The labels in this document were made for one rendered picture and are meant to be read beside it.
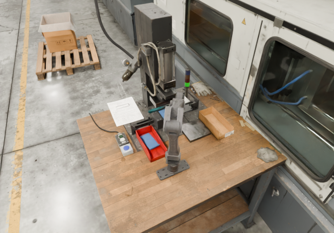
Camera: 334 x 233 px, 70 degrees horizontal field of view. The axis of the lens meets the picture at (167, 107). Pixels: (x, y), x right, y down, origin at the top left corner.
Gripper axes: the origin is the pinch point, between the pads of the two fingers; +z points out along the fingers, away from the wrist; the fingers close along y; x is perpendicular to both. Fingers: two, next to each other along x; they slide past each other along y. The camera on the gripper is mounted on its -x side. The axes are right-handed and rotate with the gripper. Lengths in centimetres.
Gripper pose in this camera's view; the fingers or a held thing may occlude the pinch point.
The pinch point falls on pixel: (171, 118)
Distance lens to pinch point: 163.6
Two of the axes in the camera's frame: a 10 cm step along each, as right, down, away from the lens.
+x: -8.9, 2.8, -3.5
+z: -2.2, 4.0, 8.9
